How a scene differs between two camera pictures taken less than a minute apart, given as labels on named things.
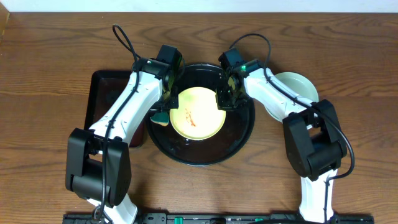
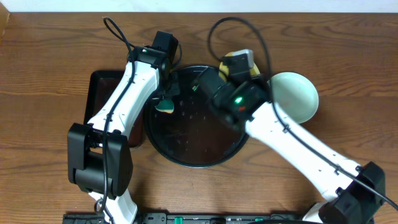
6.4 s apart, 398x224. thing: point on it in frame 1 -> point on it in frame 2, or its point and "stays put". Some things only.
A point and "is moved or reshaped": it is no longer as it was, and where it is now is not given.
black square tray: x=105 y=88 stays put
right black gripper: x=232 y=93 -> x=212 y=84
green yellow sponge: x=161 y=118 is moved or reshaped
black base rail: x=219 y=218 stays put
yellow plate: x=198 y=116 is moved or reshaped
